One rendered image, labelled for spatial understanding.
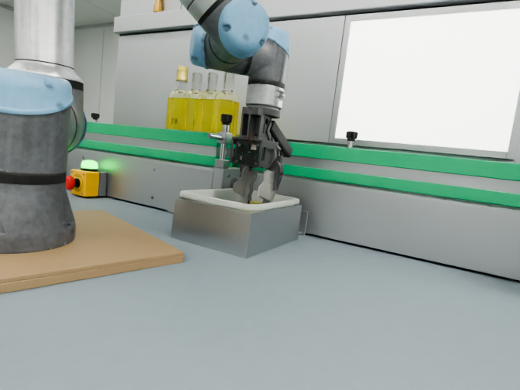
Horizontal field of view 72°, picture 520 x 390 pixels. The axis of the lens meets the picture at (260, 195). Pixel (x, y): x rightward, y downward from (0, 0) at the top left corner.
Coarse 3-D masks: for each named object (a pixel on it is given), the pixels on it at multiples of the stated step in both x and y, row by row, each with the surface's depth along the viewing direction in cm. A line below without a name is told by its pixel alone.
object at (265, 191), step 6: (264, 174) 72; (270, 174) 74; (264, 180) 72; (270, 180) 74; (258, 186) 70; (264, 186) 72; (270, 186) 74; (258, 192) 70; (264, 192) 72; (270, 192) 74; (264, 198) 72; (270, 198) 74
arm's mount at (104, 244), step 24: (96, 216) 68; (96, 240) 54; (120, 240) 56; (144, 240) 58; (0, 264) 41; (24, 264) 42; (48, 264) 43; (72, 264) 44; (96, 264) 45; (120, 264) 47; (144, 264) 50; (168, 264) 53; (0, 288) 38; (24, 288) 39
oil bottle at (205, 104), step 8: (200, 96) 102; (208, 96) 101; (200, 104) 102; (208, 104) 101; (200, 112) 102; (208, 112) 101; (200, 120) 102; (208, 120) 101; (200, 128) 102; (208, 128) 101
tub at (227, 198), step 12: (180, 192) 67; (192, 192) 70; (204, 192) 74; (216, 192) 77; (228, 192) 81; (216, 204) 64; (228, 204) 61; (240, 204) 60; (252, 204) 61; (264, 204) 63; (276, 204) 67; (288, 204) 72
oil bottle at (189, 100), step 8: (184, 96) 105; (192, 96) 103; (184, 104) 105; (192, 104) 104; (184, 112) 105; (192, 112) 104; (184, 120) 105; (192, 120) 104; (184, 128) 105; (192, 128) 104
